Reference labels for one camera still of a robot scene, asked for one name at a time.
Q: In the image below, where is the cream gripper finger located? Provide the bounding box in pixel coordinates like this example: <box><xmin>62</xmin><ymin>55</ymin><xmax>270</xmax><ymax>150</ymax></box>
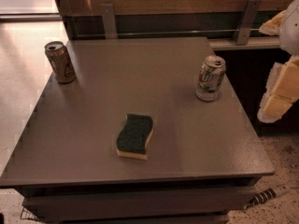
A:
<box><xmin>257</xmin><ymin>56</ymin><xmax>299</xmax><ymax>123</ymax></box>
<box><xmin>259</xmin><ymin>10</ymin><xmax>286</xmax><ymax>35</ymax></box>

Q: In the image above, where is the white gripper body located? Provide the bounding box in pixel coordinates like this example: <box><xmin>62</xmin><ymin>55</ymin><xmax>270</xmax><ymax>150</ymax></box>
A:
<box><xmin>279</xmin><ymin>0</ymin><xmax>299</xmax><ymax>55</ymax></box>

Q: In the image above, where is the white green 7up can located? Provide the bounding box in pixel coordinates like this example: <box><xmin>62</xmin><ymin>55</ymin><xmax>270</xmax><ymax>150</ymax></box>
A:
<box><xmin>195</xmin><ymin>55</ymin><xmax>226</xmax><ymax>102</ymax></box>

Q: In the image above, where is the orange soda can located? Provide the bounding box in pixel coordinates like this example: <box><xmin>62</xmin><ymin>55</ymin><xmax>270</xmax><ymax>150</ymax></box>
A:
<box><xmin>45</xmin><ymin>41</ymin><xmax>76</xmax><ymax>84</ymax></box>

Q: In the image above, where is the green yellow sponge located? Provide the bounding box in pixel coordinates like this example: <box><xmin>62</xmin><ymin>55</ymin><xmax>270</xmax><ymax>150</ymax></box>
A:
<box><xmin>116</xmin><ymin>114</ymin><xmax>153</xmax><ymax>161</ymax></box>

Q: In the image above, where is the right metal bracket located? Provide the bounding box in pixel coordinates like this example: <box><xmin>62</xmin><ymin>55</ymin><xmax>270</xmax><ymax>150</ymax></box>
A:
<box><xmin>233</xmin><ymin>0</ymin><xmax>262</xmax><ymax>46</ymax></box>

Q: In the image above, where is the metal bracket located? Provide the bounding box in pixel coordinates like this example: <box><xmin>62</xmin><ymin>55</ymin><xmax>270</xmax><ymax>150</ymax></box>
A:
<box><xmin>101</xmin><ymin>3</ymin><xmax>118</xmax><ymax>39</ymax></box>
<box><xmin>233</xmin><ymin>0</ymin><xmax>262</xmax><ymax>46</ymax></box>

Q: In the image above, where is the striped black white cable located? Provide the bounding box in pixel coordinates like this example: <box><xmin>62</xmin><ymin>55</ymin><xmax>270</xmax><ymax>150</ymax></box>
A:
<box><xmin>243</xmin><ymin>184</ymin><xmax>291</xmax><ymax>210</ymax></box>

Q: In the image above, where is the left metal bracket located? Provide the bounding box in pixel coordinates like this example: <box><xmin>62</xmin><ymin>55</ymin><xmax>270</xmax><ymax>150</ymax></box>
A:
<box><xmin>101</xmin><ymin>3</ymin><xmax>118</xmax><ymax>39</ymax></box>

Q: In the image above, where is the wire rack corner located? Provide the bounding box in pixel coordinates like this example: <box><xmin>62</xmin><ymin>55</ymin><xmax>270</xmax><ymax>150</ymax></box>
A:
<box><xmin>20</xmin><ymin>207</ymin><xmax>39</xmax><ymax>221</ymax></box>

